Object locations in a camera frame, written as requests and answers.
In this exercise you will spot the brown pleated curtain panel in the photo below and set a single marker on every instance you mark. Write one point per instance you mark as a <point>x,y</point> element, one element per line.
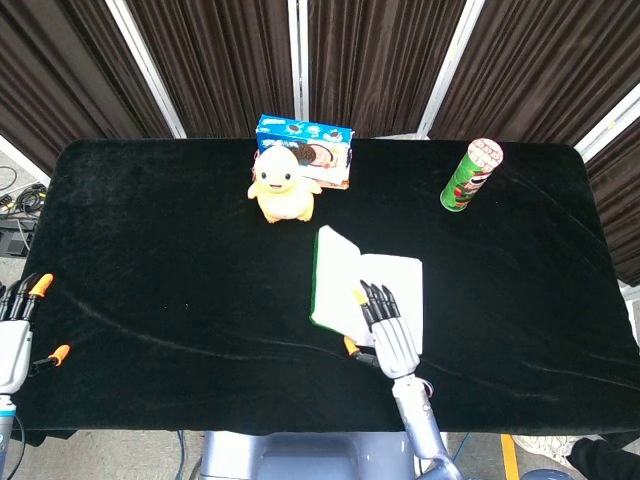
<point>375,60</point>
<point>225,60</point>
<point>60,75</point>
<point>540,65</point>

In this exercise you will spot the white patterned shoe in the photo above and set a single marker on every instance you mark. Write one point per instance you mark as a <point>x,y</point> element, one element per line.
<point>545,445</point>

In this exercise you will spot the black trouser leg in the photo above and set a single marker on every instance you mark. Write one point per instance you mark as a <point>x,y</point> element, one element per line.
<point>605,457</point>

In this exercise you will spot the grey robot torso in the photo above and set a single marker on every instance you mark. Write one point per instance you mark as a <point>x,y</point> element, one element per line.
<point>310,457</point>

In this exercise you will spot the green Pringles can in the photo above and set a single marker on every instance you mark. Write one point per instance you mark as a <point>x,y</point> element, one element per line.
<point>465,185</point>

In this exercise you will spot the yellow plush dinosaur toy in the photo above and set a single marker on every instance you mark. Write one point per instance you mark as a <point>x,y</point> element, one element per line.
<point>282,192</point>

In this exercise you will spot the white book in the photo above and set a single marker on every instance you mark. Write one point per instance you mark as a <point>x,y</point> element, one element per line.
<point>340,280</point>

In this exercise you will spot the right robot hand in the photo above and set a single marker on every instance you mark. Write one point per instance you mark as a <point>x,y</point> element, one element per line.
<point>395,345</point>

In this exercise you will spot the black floor box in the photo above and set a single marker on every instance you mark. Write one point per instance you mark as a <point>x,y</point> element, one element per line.
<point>15,240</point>

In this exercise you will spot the black velvet tablecloth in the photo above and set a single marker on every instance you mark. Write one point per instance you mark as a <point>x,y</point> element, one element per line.
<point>175,260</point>

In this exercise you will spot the white screen frame post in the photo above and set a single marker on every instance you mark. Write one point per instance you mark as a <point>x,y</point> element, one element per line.
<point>302,50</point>
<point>450,70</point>
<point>607,122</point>
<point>145,70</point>

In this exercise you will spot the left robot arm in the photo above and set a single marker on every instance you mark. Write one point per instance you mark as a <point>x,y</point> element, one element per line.
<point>6,430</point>

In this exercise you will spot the blue Oreo cookie box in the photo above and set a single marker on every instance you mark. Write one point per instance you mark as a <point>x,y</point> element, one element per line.
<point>310,131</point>

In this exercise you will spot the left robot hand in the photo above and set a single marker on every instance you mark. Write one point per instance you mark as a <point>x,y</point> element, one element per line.
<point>15,345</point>

